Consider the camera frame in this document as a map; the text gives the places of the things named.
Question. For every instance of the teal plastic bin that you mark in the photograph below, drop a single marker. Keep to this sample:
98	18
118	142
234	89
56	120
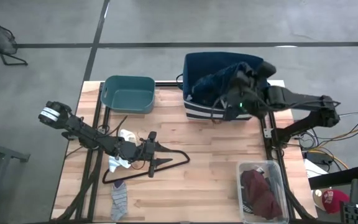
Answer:
129	96

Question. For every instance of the grey striped sock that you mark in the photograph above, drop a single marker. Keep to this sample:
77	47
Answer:
119	199

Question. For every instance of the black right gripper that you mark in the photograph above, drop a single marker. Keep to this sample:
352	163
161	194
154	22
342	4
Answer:
247	102

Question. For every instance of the white paper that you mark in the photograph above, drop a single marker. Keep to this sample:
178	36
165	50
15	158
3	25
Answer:
312	169

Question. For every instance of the maroon cloth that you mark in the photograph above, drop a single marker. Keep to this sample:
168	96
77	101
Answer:
259	196

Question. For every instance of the navy polka dot shirt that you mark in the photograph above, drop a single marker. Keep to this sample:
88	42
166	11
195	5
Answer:
210	87

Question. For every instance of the red cap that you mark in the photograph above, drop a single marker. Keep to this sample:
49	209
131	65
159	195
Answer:
336	202

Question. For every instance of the clear plastic container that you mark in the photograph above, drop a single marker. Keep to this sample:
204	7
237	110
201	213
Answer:
247	165

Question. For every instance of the black velvet hanger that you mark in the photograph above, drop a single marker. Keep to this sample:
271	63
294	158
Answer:
172	167

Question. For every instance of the silver corner bracket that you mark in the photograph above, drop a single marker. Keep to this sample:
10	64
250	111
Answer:
267	132

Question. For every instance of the grey metal bench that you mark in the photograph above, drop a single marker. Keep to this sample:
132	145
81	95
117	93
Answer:
8	153

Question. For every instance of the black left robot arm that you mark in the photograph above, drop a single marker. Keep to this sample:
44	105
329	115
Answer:
82	132

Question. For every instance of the black power adapter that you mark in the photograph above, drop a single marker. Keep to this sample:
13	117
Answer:
320	158

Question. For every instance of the black desk bar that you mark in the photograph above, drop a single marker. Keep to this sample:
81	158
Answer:
337	178

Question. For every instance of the white cloth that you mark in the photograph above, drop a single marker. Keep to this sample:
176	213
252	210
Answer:
127	134

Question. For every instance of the navy striped fabric basket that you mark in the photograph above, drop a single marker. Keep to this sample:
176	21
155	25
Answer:
197	62

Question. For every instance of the black shorts white waistband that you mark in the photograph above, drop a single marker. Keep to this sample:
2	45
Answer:
247	208

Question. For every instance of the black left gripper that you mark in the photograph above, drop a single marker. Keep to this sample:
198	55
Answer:
138	152

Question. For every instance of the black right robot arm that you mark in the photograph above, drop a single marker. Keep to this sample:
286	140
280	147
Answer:
291	96

